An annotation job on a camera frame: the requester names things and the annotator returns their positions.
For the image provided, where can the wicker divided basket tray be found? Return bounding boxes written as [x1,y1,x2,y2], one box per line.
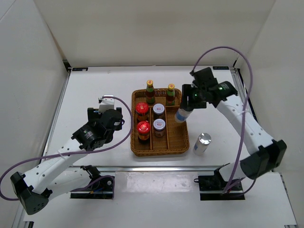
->
[131,89,190,157]

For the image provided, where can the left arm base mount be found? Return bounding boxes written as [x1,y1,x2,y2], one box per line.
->
[70,165,115,200]

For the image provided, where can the white-lid spice jar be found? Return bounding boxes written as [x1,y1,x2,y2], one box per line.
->
[153,119,166,137]
[152,103,165,120]

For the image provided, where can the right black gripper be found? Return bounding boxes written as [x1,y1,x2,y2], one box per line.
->
[180,84,207,109]

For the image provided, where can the silver-top white shaker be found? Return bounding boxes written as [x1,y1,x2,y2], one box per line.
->
[175,108,193,123]
[193,133,211,155]

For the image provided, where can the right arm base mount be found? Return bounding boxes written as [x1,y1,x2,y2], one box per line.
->
[193,166,245,201]

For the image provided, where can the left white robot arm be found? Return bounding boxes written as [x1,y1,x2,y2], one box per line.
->
[10,108,124,215]

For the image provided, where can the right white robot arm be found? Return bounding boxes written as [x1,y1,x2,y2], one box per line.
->
[175,67,287,191]

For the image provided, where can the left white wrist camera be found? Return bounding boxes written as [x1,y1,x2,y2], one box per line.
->
[98,95,114,114]

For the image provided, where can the yellow-cap sauce bottle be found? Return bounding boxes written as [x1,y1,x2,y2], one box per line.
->
[166,84,175,106]
[145,80,155,105]

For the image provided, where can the red-lid chili jar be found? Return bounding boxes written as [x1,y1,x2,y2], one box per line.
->
[135,102,149,122]
[136,121,151,143]

